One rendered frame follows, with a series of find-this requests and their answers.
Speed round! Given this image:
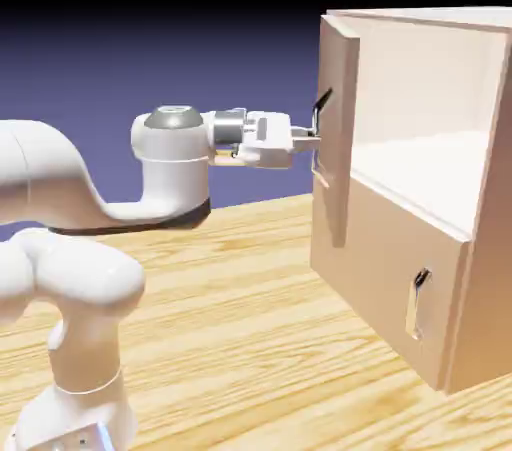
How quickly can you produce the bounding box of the light wood hinged cabinet door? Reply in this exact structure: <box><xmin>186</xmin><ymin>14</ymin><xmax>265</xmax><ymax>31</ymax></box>
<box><xmin>310</xmin><ymin>15</ymin><xmax>361</xmax><ymax>249</ymax></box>

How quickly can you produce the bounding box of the curved metal door handle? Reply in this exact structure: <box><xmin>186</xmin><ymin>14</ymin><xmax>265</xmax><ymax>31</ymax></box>
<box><xmin>405</xmin><ymin>267</ymin><xmax>432</xmax><ymax>341</ymax></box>
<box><xmin>310</xmin><ymin>87</ymin><xmax>334</xmax><ymax>190</ymax></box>

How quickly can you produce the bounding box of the light wood cabinet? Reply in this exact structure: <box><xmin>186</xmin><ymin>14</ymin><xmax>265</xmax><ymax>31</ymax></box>
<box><xmin>310</xmin><ymin>6</ymin><xmax>512</xmax><ymax>396</ymax></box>

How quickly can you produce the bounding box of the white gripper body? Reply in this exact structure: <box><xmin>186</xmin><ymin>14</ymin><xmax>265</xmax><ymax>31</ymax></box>
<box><xmin>238</xmin><ymin>110</ymin><xmax>295</xmax><ymax>170</ymax></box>

